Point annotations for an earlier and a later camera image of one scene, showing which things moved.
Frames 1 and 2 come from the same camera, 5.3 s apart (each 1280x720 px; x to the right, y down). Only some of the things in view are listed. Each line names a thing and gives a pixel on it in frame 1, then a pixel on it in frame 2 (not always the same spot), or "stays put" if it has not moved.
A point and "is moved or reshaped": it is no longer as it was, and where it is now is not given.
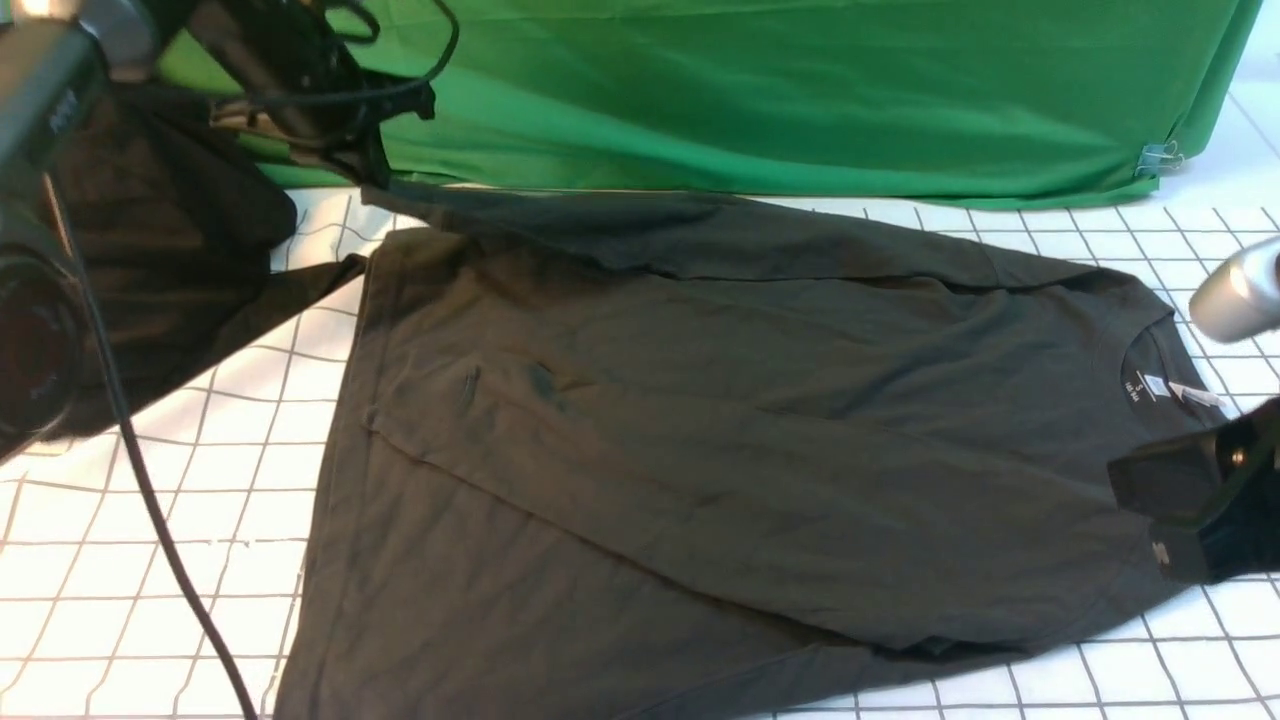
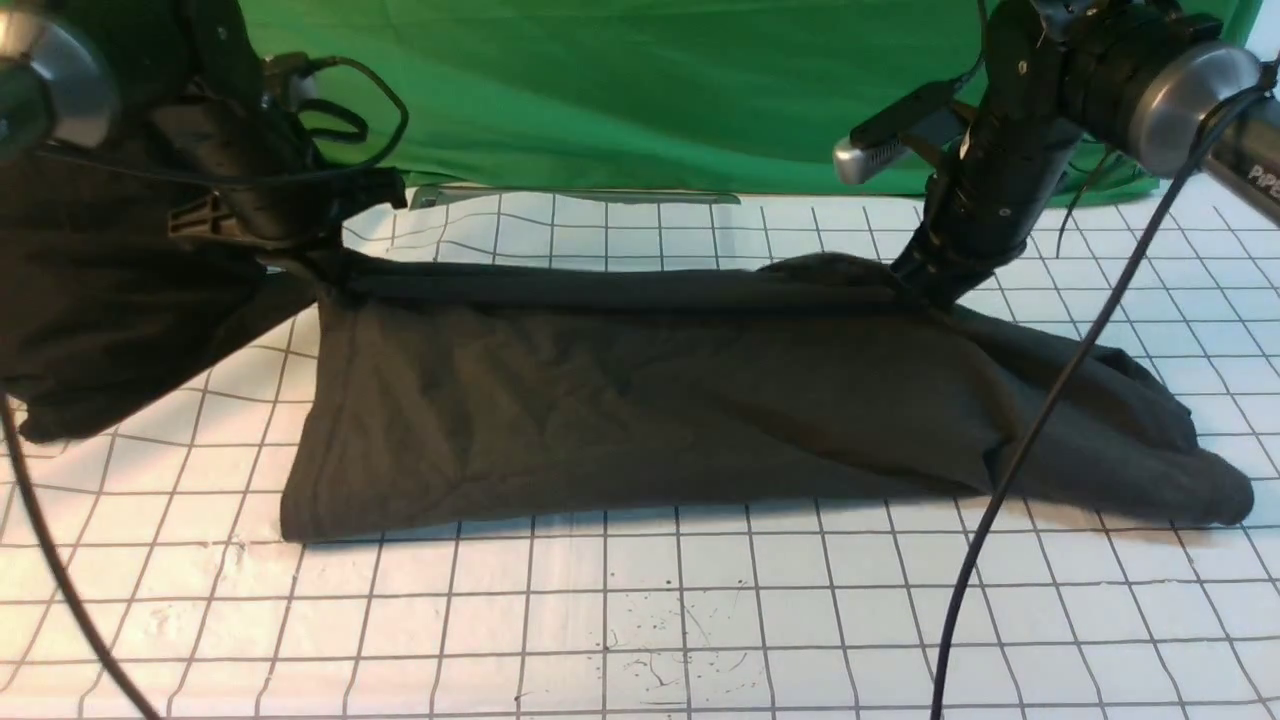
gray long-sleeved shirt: (644, 459) is moved or reshaped
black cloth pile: (174, 224) stays put
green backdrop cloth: (1074, 103) stays put
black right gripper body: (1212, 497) → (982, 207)
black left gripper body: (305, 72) → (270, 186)
